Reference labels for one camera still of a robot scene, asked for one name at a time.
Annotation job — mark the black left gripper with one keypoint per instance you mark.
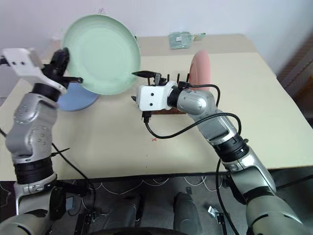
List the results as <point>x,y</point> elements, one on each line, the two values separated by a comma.
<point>52,72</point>

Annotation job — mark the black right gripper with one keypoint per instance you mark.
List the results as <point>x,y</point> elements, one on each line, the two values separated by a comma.
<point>157,79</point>

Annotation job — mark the green plate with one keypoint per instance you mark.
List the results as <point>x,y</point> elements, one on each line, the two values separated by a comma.
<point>105,54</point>

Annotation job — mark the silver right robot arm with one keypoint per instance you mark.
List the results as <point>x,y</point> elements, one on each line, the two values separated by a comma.
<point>234,151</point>

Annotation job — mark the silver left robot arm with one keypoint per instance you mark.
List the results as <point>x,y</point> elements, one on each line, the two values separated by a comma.
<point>29,127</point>

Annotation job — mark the blue plate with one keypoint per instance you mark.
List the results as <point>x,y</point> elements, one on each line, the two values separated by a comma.
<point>78,99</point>

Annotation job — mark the pink plate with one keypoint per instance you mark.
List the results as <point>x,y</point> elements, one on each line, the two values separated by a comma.
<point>201,71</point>

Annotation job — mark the dark rounded shape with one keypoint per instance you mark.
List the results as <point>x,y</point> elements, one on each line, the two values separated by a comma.
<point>185,210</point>

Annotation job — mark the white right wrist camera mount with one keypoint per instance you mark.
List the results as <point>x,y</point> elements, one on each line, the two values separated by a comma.
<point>154,96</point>

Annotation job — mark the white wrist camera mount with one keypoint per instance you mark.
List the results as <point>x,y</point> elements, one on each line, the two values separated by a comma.
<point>154,96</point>
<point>23,64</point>

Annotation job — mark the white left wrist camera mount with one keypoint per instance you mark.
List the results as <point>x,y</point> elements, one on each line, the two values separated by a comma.
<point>23,64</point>

